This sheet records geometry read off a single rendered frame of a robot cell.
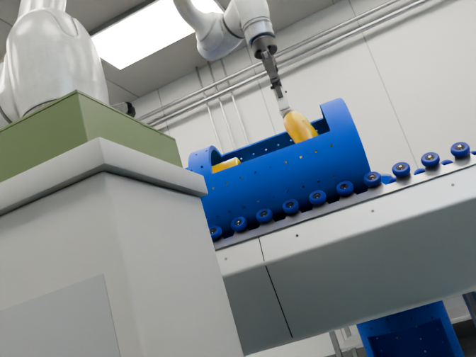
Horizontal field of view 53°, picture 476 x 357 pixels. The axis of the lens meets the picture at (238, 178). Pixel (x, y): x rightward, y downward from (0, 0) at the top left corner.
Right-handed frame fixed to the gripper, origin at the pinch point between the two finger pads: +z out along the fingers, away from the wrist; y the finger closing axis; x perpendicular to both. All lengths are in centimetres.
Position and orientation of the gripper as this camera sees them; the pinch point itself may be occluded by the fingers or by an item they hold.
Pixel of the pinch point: (282, 101)
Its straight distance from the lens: 141.0
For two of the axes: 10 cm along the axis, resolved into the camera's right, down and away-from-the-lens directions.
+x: -9.3, 3.3, 1.8
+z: 2.8, 9.3, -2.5
